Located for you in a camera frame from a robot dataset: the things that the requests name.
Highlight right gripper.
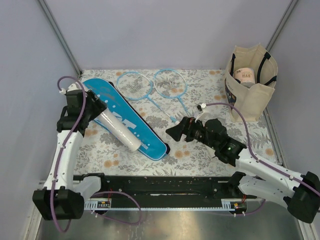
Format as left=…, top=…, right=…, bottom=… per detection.
left=165, top=116, right=218, bottom=150

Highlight beige canvas tote bag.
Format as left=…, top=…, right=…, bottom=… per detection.
left=223, top=44, right=278, bottom=122

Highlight paper roll in tote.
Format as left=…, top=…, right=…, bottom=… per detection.
left=233, top=67, right=256, bottom=86

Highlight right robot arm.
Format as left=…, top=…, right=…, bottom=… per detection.
left=165, top=117, right=320, bottom=224

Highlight blue racket cover bag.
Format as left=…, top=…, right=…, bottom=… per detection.
left=83, top=78, right=170, bottom=161

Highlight blue badminton racket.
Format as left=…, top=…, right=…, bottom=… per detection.
left=116, top=71, right=179, bottom=124
left=153, top=68, right=190, bottom=116

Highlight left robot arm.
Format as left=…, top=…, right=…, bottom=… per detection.
left=32, top=90, right=109, bottom=221

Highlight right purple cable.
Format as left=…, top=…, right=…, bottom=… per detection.
left=204, top=101, right=320, bottom=196

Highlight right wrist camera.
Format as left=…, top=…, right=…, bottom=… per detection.
left=195, top=103, right=213, bottom=121

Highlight white shuttlecock tube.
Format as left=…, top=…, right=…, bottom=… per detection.
left=97, top=108, right=141, bottom=152

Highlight floral table mat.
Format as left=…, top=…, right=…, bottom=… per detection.
left=73, top=69, right=279, bottom=177

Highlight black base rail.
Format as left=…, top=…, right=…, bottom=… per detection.
left=74, top=172, right=258, bottom=210

